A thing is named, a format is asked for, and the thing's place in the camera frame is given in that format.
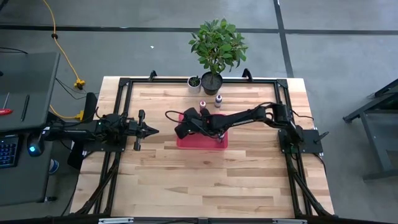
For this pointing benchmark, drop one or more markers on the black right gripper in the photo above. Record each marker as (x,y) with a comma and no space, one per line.
(202,124)

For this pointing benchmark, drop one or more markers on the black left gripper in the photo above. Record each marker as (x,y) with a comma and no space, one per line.
(141,130)

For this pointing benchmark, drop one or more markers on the large pink food coloring bottle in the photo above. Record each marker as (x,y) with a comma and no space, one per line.
(202,104)

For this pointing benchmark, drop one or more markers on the large purple food coloring bottle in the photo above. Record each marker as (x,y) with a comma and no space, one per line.
(218,100)

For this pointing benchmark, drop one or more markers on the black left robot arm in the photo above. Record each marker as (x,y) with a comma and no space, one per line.
(77,133)

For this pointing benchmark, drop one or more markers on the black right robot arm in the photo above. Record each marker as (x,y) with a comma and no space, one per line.
(245,118)

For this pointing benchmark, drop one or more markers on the pink translucent plastic bin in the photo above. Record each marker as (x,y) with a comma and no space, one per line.
(199,143)

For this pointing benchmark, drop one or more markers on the small plant in white pot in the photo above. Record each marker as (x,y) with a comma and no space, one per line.
(194,85)

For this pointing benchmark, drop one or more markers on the black curved panel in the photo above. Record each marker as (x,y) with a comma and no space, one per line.
(90,105)

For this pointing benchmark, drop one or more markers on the black stand foot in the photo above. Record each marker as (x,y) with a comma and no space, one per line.
(74,155)

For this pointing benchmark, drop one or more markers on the leafy plant in black pot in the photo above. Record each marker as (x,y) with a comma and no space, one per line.
(217,46)

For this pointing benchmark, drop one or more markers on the blue and white object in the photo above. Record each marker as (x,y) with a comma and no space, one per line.
(53,166)

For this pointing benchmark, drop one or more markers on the black computer mouse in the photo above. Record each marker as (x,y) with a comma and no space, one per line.
(35,147)

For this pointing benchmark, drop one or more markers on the black base lever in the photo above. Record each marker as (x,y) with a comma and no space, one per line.
(321,137)

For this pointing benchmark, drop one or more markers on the black pen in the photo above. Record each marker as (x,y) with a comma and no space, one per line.
(25,108)

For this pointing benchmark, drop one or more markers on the dark grey desk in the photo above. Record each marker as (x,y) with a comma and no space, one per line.
(28,186)

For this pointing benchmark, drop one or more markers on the black backlit keyboard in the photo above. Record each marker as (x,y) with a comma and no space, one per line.
(7,152)

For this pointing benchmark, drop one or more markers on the dark metal stand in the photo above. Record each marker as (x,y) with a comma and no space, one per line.
(374,146)

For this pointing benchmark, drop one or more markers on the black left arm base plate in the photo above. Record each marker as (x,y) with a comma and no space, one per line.
(102,147)

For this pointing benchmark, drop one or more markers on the black metal table frame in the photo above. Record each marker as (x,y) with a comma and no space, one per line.
(155,80)

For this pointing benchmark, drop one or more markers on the black frame clamp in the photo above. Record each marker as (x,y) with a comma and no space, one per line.
(152,75)
(247,74)

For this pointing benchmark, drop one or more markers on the silver metal bracket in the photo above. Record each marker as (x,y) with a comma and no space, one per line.
(289,221)
(115,221)

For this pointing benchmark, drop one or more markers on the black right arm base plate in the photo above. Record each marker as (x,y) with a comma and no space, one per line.
(311,141)

